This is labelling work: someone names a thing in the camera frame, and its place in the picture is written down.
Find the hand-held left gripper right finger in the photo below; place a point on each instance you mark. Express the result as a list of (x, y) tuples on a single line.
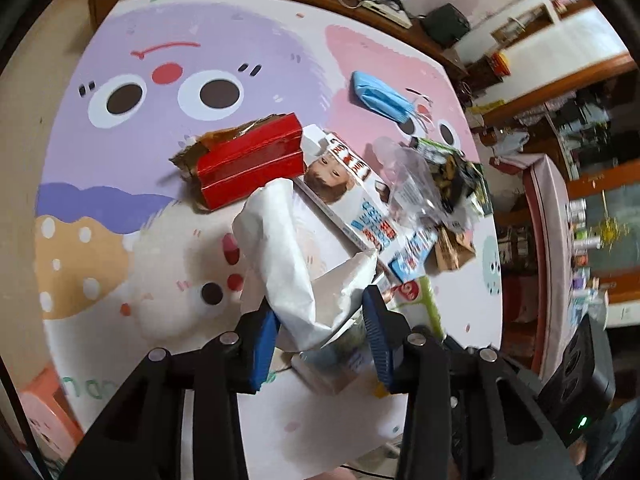
[(377, 345)]

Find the pink plastic stool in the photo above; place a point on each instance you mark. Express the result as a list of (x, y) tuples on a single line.
[(45, 405)]

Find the black box device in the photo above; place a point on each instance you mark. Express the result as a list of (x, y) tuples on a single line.
[(445, 21)]

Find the clear plastic bag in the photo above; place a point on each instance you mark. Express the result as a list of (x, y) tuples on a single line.
[(415, 185)]

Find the brown paper scrap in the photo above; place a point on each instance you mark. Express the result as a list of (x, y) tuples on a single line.
[(450, 252)]

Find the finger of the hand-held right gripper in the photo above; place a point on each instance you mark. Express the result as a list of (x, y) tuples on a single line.
[(520, 369)]

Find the blue and white packet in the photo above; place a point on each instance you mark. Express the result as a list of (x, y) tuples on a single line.
[(412, 255)]

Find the green white packet red swirl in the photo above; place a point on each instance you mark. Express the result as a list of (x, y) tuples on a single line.
[(425, 300)]

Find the blue face mask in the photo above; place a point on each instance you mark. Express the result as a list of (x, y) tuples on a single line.
[(375, 91)]

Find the white plastic bag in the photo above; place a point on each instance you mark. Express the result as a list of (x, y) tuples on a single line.
[(510, 141)]

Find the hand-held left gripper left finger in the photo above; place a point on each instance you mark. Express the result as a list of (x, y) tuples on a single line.
[(262, 352)]

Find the white table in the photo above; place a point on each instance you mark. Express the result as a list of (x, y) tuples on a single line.
[(150, 240)]

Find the red cardboard box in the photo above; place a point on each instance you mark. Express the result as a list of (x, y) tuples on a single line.
[(250, 160)]

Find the small drink carton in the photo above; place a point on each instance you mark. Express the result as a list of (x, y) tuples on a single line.
[(335, 367)]

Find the white paper bag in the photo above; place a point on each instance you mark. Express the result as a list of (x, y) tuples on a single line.
[(280, 260)]

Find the person's right forearm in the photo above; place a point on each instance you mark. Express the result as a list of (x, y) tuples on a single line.
[(610, 430)]

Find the white power strip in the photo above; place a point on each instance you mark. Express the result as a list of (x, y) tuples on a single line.
[(390, 12)]

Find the dark green snack packet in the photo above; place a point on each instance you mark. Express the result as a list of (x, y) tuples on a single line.
[(450, 172)]

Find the wooden shelf unit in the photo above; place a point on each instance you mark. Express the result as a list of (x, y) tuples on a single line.
[(575, 75)]

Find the white box with child print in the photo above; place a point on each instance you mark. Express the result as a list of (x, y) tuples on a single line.
[(340, 185)]

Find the brown crumpled wrapper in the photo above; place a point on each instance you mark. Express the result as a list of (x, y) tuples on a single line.
[(187, 157)]

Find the pink cloth covered furniture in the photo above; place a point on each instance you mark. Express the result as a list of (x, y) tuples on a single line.
[(547, 240)]

